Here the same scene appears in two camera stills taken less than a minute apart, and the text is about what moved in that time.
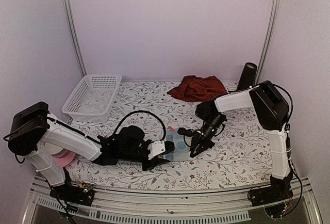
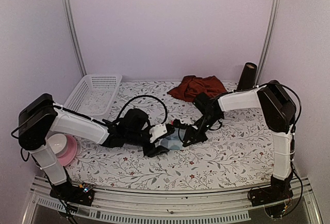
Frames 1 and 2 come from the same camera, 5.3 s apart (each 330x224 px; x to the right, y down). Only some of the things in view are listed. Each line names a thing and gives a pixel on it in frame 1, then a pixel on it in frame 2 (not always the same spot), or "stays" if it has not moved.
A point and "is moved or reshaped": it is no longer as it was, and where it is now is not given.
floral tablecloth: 241,154 stays
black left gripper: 155,161 -> 153,151
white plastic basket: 92,99 stays
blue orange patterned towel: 181,151 is moved or reshaped
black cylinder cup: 248,76 stays
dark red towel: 197,89 stays
